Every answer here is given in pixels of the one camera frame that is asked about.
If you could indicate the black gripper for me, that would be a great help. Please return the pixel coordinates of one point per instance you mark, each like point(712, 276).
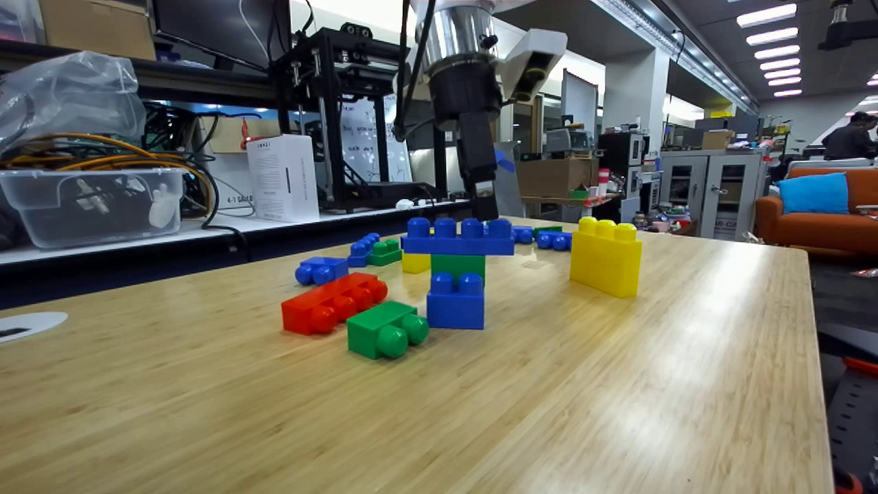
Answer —
point(465, 87)

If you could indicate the green two-stud block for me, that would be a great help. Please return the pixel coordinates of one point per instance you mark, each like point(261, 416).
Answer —
point(384, 252)
point(388, 330)
point(547, 228)

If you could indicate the blue and green block stack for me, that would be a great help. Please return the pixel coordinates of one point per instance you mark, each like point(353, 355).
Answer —
point(457, 291)

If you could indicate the clear sheet with blue stripes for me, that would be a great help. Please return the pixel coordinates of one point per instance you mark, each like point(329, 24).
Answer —
point(506, 160)

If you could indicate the brown cardboard box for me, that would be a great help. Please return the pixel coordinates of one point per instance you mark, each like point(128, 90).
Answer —
point(556, 177)
point(96, 24)

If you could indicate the long blue block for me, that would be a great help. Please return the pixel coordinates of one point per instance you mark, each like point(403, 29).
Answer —
point(550, 241)
point(363, 249)

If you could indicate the small yellow block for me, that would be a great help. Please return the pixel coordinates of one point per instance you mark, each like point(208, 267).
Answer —
point(414, 265)

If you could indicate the large yellow block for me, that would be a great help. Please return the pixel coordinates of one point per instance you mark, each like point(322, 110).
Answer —
point(608, 256)

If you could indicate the small blue block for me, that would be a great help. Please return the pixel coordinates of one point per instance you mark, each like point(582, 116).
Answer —
point(322, 269)

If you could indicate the white carton box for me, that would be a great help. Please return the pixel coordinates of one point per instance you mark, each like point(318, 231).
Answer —
point(283, 177)

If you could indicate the red long block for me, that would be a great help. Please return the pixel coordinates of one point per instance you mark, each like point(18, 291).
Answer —
point(332, 304)

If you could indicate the grey glass door cabinet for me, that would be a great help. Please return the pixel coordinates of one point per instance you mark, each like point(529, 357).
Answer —
point(708, 187)

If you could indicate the white workbench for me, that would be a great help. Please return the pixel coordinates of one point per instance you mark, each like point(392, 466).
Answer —
point(221, 227)

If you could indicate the black monitor panel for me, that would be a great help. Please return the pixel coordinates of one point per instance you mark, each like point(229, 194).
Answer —
point(221, 32)

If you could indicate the ceiling light panel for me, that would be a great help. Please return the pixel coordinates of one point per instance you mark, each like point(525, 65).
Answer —
point(774, 53)
point(772, 38)
point(767, 14)

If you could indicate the blue cushion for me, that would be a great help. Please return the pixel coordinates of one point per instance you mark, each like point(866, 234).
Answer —
point(812, 194)

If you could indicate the orange sofa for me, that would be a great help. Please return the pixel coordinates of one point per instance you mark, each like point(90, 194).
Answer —
point(823, 234)

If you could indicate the person in dark clothes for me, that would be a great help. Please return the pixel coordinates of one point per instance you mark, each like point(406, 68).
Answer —
point(852, 138)

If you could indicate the black ceiling fixture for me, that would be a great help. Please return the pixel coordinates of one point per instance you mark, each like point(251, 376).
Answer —
point(846, 29)

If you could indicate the clear plastic storage bin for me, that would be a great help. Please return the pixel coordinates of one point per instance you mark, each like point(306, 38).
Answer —
point(90, 208)

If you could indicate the clear plastic bag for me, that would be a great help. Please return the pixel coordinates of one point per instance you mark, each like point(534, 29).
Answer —
point(69, 98)

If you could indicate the white table grommet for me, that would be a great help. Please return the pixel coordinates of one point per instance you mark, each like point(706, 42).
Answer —
point(27, 324)

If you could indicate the black frame 3D printer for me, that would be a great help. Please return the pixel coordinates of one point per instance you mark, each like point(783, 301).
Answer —
point(332, 118)

